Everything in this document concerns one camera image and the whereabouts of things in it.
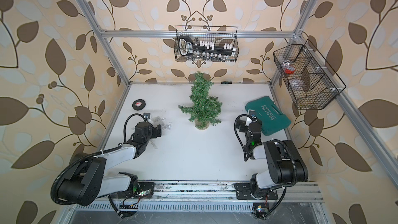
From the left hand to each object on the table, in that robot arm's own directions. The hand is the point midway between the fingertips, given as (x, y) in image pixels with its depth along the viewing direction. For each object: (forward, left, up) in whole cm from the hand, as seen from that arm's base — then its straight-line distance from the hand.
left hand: (149, 124), depth 91 cm
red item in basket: (+17, -77, +27) cm, 83 cm away
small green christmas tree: (-2, -32, +18) cm, 37 cm away
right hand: (+4, -59, +3) cm, 59 cm away
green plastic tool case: (+6, -75, -1) cm, 75 cm away
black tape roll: (+19, +14, -6) cm, 25 cm away
